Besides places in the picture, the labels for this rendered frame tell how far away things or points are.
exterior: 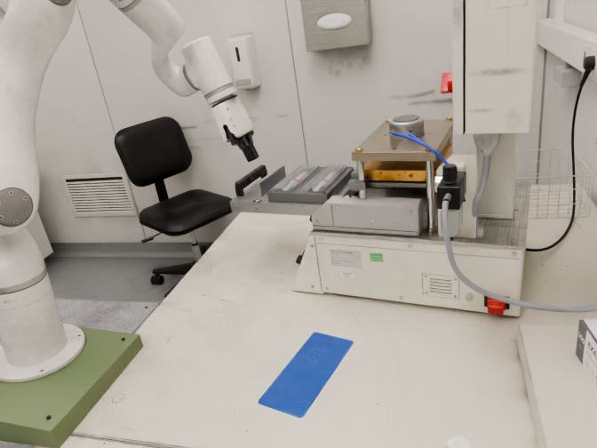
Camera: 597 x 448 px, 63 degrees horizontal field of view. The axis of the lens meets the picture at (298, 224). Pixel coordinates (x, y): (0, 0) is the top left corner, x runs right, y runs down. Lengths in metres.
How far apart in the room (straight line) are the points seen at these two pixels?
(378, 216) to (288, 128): 1.74
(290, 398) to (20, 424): 0.49
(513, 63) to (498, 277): 0.42
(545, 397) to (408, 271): 0.38
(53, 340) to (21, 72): 0.54
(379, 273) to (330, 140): 1.66
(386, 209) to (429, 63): 1.59
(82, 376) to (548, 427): 0.85
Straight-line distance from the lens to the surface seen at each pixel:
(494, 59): 0.95
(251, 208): 1.28
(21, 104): 1.05
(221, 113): 1.31
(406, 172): 1.09
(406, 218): 1.07
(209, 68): 1.32
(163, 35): 1.24
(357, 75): 2.63
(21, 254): 1.10
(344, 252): 1.14
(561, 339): 1.04
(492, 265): 1.08
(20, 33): 1.04
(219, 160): 2.97
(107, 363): 1.14
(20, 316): 1.13
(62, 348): 1.21
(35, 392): 1.14
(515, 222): 1.15
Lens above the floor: 1.42
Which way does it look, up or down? 24 degrees down
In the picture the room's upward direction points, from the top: 9 degrees counter-clockwise
